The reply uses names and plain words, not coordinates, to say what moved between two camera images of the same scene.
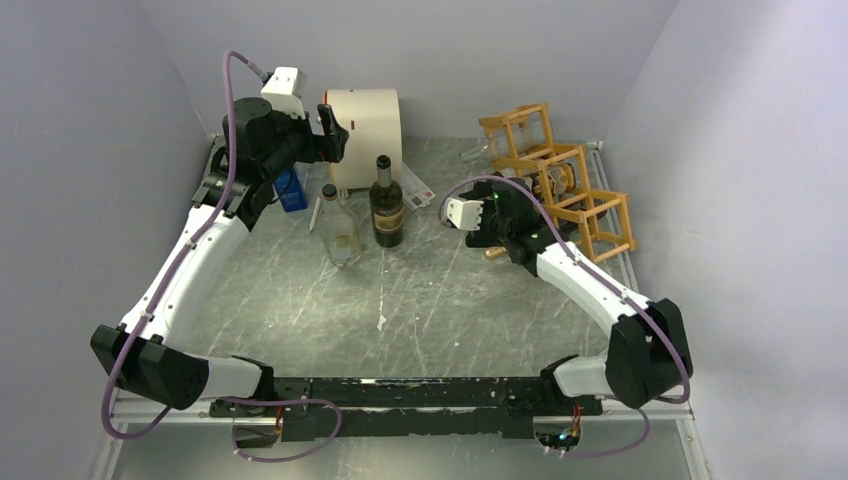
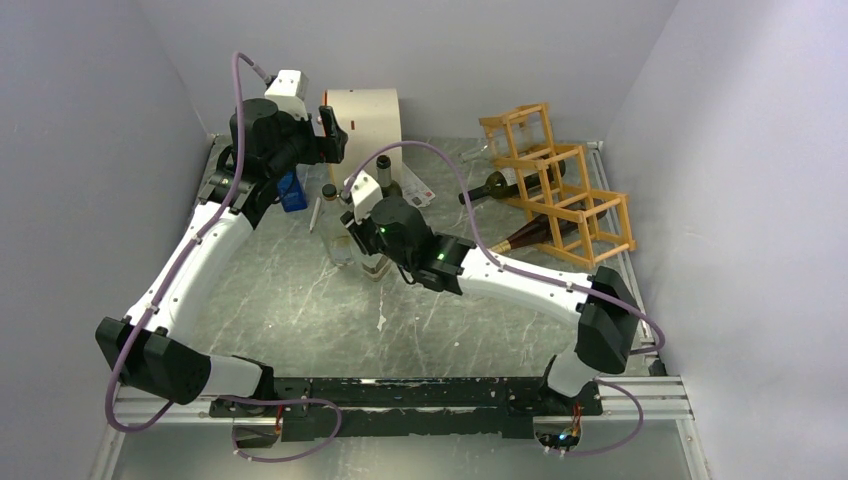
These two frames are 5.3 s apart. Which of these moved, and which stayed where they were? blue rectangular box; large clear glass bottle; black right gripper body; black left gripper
Moved: black right gripper body
Stayed: black left gripper; blue rectangular box; large clear glass bottle
